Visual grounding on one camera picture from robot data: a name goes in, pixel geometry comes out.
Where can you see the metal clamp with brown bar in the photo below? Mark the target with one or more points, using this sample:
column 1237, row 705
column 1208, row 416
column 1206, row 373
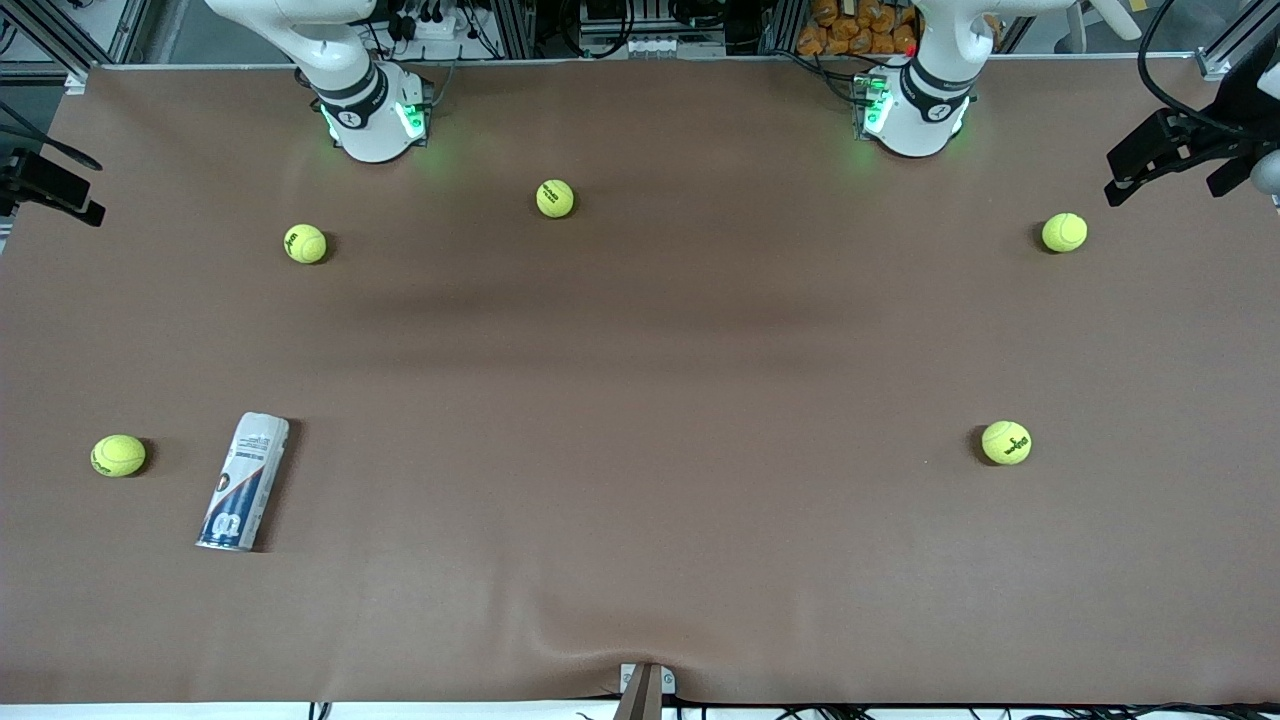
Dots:
column 645, row 695

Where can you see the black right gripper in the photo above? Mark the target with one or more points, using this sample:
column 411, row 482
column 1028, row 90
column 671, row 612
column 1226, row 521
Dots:
column 30, row 177

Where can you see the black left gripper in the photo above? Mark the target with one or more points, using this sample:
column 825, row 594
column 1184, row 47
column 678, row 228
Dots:
column 1243, row 112

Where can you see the small green-lit electronics box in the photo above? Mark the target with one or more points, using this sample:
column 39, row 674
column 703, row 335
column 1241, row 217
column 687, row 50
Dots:
column 866, row 100
column 415, row 118

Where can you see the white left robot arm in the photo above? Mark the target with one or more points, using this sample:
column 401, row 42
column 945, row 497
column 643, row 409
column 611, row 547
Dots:
column 925, row 125

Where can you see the white and blue tennis can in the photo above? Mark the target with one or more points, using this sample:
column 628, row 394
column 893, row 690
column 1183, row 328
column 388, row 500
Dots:
column 245, row 480

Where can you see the orange snack bags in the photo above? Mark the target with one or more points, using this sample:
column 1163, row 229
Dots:
column 860, row 25

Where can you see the white rounded background part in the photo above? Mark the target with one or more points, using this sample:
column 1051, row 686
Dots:
column 1110, row 15

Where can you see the yellow tennis ball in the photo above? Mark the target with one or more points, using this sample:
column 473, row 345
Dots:
column 1006, row 442
column 1064, row 232
column 118, row 455
column 305, row 243
column 555, row 198

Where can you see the white connector block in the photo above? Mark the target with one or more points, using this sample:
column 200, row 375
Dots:
column 650, row 46

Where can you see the aluminium frame post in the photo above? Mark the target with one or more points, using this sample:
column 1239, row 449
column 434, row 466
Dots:
column 780, row 28
column 515, row 28

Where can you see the diagonal aluminium frame bar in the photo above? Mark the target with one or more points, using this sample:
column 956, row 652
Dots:
column 1235, row 35
column 50, row 40

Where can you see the white power strip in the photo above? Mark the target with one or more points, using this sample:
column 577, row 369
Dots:
column 435, row 25

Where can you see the brown table mat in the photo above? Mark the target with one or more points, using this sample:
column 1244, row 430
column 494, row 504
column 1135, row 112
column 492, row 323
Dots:
column 640, row 550

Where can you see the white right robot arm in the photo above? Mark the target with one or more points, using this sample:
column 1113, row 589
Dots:
column 370, row 130

